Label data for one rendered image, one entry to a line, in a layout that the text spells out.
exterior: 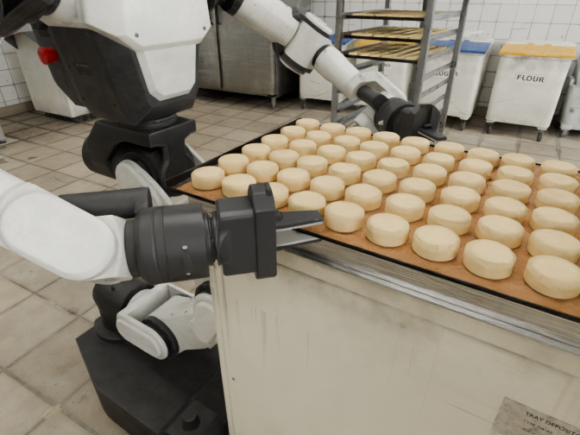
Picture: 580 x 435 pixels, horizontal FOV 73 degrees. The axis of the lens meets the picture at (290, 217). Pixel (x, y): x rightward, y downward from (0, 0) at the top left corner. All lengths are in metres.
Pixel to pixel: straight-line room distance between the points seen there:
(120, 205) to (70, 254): 0.08
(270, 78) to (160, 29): 3.67
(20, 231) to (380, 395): 0.51
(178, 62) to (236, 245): 0.48
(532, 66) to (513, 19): 0.77
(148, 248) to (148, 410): 0.87
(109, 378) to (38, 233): 0.96
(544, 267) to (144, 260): 0.40
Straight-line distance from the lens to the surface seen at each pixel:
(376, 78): 1.00
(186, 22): 0.84
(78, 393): 1.60
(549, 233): 0.54
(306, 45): 1.05
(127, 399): 1.30
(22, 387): 1.71
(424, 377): 0.59
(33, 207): 0.46
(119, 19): 0.76
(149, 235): 0.43
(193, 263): 0.44
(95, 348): 1.47
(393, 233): 0.46
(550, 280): 0.46
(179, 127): 0.89
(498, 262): 0.45
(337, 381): 0.68
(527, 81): 4.04
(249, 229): 0.44
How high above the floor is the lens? 1.16
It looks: 30 degrees down
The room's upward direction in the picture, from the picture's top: straight up
